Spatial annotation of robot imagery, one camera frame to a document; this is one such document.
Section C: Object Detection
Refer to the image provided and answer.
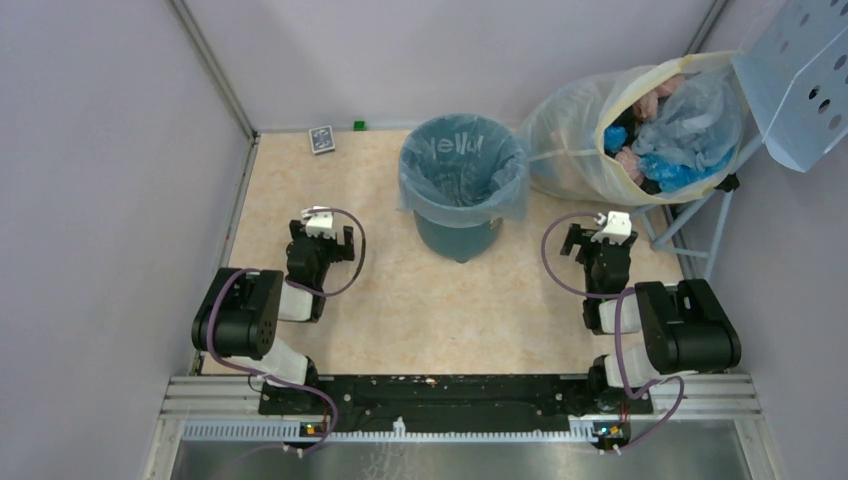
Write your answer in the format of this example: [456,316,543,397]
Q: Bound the teal plastic trash bin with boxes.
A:
[413,212,503,264]

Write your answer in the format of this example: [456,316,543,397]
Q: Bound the light blue trash bag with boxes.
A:
[398,114,530,228]

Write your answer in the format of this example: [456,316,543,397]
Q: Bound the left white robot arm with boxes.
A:
[191,213,363,414]

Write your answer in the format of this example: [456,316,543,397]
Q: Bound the large translucent sack of bags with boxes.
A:
[517,52,748,206]

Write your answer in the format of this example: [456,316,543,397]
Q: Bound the playing card deck box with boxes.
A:
[308,125,336,156]

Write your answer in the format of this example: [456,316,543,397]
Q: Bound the perforated white metal panel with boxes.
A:
[733,0,847,172]

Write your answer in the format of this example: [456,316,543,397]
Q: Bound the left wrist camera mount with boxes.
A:
[300,206,337,240]

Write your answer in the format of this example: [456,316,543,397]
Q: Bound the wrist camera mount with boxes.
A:
[591,210,633,245]
[300,206,337,240]

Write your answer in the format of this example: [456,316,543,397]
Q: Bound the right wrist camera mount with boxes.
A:
[591,210,633,245]

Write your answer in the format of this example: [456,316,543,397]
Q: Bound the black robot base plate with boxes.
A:
[258,374,653,433]

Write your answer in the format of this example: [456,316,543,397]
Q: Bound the white cable comb strip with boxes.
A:
[182,418,597,444]

